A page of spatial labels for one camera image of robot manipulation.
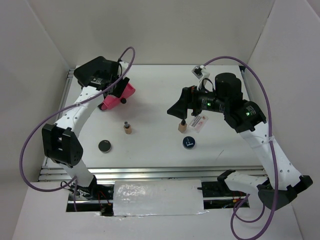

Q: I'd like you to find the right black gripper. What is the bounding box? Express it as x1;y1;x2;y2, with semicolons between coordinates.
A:
166;81;228;119

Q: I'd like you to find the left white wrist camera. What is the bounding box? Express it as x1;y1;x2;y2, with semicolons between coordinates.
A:
118;60;129;75

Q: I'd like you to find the foundation bottle with silver pump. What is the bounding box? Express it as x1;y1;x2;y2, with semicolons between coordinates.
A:
123;121;132;135

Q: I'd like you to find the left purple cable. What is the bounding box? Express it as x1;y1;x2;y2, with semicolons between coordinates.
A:
19;46;137;212

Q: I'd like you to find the blue round cream jar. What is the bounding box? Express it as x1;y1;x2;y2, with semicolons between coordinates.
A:
182;136;196;150

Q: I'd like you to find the black drawer organizer box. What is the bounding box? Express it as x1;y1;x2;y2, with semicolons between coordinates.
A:
74;56;119;90

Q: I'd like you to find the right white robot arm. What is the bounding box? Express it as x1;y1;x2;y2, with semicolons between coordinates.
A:
167;72;313;210

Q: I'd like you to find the black round compact jar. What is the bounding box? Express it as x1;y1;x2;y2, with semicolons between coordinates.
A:
98;140;112;153

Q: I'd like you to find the foundation bottle with black cap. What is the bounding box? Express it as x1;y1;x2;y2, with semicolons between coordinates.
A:
178;119;188;133

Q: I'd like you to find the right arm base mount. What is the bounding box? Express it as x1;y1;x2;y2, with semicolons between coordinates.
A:
197;181;247;210

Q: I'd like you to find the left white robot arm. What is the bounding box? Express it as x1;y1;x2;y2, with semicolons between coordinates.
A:
41;75;130;200

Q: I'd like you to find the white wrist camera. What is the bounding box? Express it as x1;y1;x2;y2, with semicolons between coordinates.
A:
118;60;129;75
191;65;210;85

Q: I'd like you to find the aluminium front rail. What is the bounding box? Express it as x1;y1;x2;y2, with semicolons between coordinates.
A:
37;166;265;183

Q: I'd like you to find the clear eyelash case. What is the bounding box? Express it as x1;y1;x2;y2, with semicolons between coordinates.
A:
188;114;209;133

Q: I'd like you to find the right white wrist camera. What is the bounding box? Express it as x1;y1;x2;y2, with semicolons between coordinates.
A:
191;65;210;85

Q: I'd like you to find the white taped cover plate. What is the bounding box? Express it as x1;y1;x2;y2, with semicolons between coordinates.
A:
113;180;205;217

